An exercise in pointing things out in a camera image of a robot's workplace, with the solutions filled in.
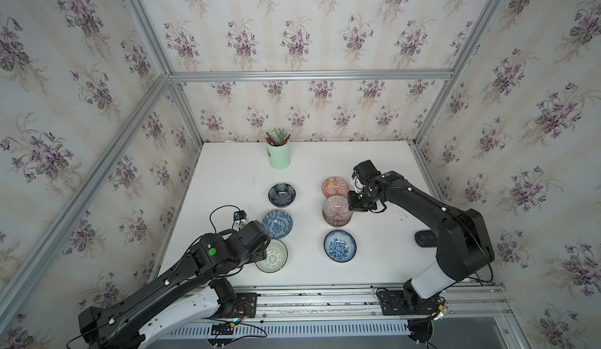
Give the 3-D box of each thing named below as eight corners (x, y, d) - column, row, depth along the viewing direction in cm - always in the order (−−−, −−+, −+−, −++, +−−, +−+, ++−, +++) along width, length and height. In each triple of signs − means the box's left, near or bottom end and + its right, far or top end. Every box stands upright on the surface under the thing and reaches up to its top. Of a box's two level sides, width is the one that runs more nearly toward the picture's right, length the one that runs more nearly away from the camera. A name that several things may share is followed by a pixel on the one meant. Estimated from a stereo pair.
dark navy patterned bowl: (267, 206, 96) (266, 203, 94) (269, 186, 103) (269, 182, 101) (295, 207, 96) (295, 203, 94) (296, 186, 103) (296, 182, 101)
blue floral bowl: (324, 264, 82) (325, 261, 79) (322, 233, 90) (323, 229, 87) (356, 264, 82) (358, 261, 79) (352, 233, 90) (353, 229, 87)
